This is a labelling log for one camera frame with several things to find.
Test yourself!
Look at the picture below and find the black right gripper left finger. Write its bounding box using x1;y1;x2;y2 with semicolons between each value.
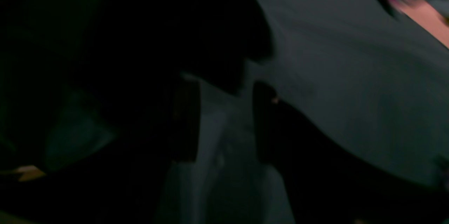
1;78;201;224

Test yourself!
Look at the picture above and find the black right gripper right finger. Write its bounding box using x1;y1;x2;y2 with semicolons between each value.
252;81;448;224

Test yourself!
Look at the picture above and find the black t-shirt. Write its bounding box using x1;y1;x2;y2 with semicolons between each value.
1;0;274;170

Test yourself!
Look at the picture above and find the white paper card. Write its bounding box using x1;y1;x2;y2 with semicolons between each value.
399;1;449;48

